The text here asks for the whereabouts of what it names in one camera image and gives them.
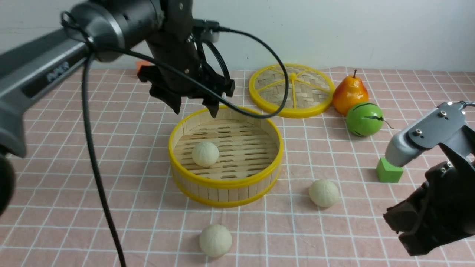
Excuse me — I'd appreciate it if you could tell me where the pink checkered tablecloth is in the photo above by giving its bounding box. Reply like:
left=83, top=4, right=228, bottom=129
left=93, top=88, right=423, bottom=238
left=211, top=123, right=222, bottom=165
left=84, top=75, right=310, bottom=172
left=1, top=69, right=474, bottom=267

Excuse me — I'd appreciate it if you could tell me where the yellow bamboo steamer tray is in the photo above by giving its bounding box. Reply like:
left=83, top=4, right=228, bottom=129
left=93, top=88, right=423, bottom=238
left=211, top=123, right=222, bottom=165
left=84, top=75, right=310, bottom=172
left=168, top=105, right=284, bottom=208

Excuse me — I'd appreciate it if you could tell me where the yellow bamboo steamer lid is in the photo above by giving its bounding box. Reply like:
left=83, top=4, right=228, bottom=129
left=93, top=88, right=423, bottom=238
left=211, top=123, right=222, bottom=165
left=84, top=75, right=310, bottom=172
left=248, top=64, right=335, bottom=118

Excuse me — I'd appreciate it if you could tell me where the white bun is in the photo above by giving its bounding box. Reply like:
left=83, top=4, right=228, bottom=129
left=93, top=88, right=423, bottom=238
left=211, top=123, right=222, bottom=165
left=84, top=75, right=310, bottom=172
left=308, top=179, right=340, bottom=208
left=199, top=224, right=232, bottom=258
left=191, top=141, right=219, bottom=167

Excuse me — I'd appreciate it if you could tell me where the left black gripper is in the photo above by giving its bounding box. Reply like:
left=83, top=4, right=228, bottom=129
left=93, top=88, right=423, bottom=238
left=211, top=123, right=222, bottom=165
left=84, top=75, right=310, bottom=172
left=138, top=0, right=235, bottom=118

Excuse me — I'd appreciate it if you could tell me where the green cube block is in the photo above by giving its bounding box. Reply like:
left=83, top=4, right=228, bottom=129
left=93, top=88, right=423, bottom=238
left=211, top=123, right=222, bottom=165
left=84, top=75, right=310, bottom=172
left=376, top=157, right=404, bottom=184

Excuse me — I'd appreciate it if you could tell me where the green toy watermelon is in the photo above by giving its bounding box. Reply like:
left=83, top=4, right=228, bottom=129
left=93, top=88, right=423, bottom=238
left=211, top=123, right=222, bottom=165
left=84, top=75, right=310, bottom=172
left=345, top=101, right=394, bottom=137

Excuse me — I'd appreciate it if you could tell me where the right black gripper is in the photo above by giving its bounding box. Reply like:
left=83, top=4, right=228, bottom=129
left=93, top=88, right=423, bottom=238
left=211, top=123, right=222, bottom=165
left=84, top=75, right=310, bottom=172
left=383, top=125, right=474, bottom=256

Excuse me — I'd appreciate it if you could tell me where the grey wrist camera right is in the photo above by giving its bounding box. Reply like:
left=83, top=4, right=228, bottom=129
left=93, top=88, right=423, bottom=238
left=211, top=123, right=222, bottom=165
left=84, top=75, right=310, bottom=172
left=385, top=101, right=474, bottom=167

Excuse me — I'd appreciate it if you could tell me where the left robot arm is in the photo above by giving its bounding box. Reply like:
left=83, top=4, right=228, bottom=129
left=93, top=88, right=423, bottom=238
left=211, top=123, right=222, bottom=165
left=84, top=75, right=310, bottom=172
left=0, top=0, right=235, bottom=212

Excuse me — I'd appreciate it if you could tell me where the orange cube block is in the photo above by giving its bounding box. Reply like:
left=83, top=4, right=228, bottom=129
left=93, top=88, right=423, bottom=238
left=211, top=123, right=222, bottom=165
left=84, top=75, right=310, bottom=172
left=135, top=60, right=151, bottom=73

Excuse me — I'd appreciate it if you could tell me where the orange toy pear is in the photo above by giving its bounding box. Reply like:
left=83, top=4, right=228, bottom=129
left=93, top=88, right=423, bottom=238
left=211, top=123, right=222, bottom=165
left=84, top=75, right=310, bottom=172
left=331, top=69, right=369, bottom=116

